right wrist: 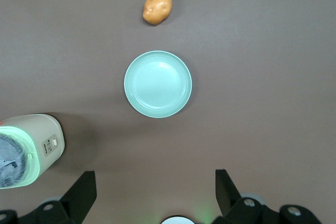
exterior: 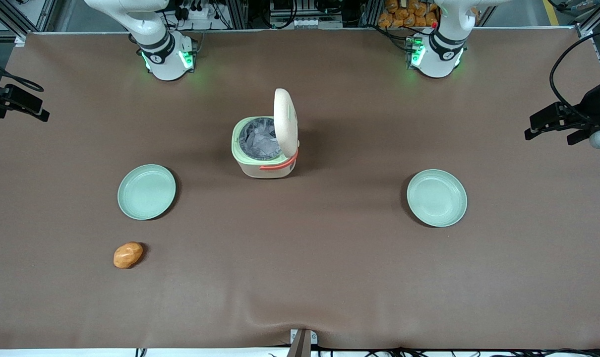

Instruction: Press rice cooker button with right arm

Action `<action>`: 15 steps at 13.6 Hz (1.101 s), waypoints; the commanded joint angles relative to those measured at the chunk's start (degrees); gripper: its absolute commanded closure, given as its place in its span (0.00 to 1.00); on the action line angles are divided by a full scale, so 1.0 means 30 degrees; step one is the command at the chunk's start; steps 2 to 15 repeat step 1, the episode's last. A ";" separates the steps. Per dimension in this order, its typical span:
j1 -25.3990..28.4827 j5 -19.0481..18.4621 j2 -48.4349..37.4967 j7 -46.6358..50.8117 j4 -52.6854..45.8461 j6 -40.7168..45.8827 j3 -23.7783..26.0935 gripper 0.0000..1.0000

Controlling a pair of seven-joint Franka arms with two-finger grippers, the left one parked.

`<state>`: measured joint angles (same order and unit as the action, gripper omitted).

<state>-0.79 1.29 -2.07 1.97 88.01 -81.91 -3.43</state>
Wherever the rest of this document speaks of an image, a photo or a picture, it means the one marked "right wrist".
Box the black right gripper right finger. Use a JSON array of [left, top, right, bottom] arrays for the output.
[[212, 168, 322, 224]]

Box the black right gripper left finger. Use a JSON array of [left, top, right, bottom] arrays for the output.
[[0, 170, 97, 224]]

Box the beige rice cooker green rim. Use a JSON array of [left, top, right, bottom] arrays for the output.
[[0, 113, 66, 189]]

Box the crumpled grey plastic liner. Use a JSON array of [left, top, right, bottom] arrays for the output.
[[0, 134, 28, 187]]

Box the brown table mat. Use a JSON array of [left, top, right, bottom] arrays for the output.
[[0, 0, 336, 224]]

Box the mint green round plate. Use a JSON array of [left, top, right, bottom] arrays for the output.
[[123, 50, 193, 119]]

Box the brown toy potato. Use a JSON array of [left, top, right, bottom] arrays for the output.
[[142, 0, 173, 26]]

